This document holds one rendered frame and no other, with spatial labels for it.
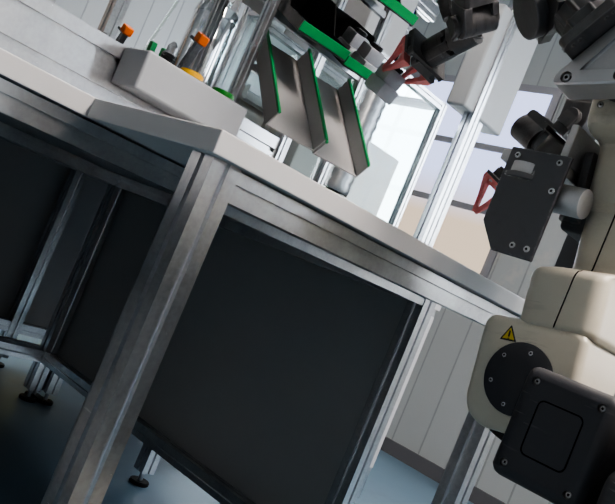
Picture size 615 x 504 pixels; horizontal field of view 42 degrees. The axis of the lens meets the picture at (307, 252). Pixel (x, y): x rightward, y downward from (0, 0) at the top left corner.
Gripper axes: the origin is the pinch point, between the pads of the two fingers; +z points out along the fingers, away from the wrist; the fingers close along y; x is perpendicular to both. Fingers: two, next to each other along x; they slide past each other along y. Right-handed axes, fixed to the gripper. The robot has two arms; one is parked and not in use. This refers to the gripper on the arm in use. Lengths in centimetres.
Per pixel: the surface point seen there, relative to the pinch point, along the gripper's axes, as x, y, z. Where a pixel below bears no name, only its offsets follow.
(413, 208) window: -170, -237, 185
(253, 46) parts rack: -2.3, 21.5, 19.4
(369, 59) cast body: -8.7, -0.4, 7.4
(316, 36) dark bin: -2.8, 15.2, 7.5
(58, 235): -32, -17, 177
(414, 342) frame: 38, -40, 23
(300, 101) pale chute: 1.8, 6.7, 19.6
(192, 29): -60, 3, 79
